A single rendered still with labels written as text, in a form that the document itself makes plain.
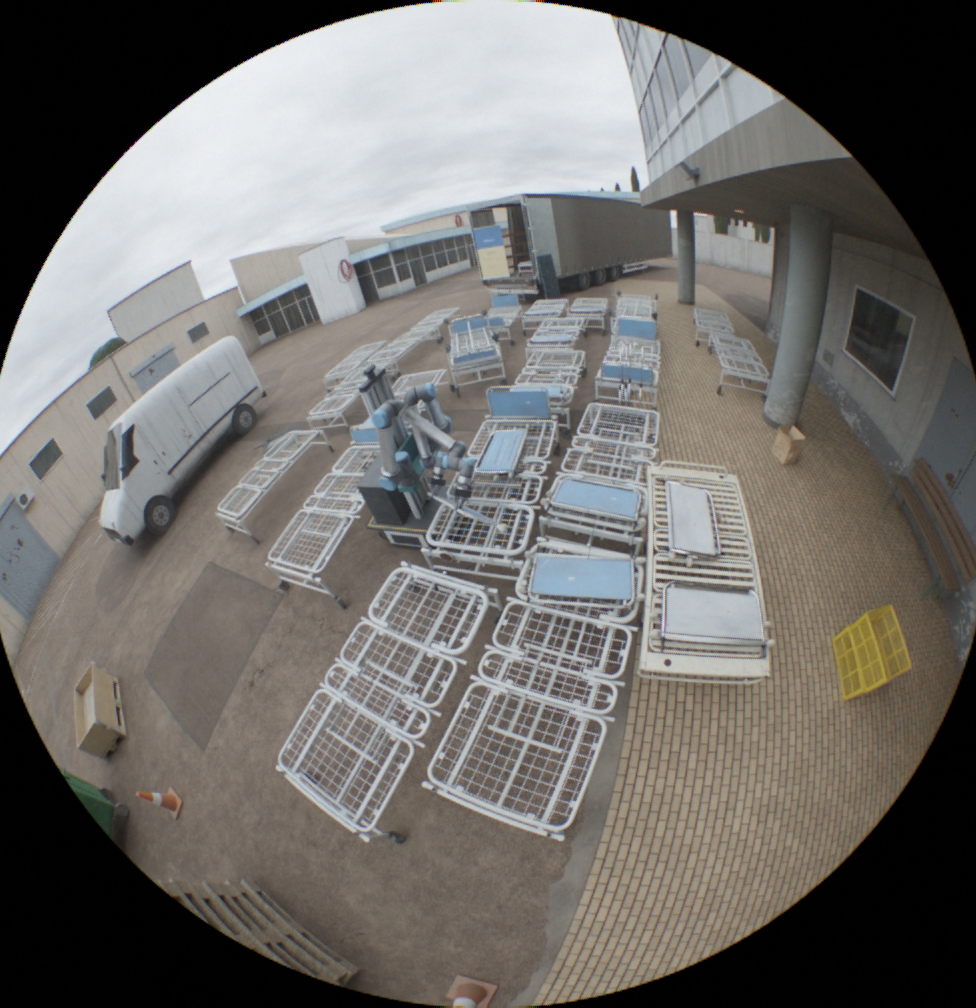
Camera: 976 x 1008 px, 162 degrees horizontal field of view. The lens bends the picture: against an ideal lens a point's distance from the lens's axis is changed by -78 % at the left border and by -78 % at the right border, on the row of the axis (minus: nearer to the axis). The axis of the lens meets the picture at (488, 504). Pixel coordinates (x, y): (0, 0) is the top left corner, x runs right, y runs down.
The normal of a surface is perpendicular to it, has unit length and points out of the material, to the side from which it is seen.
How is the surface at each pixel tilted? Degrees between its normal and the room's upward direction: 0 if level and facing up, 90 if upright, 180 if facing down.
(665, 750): 0
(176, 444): 88
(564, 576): 5
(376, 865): 0
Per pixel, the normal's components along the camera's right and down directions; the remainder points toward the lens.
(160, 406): 0.95, -0.06
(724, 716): -0.18, -0.70
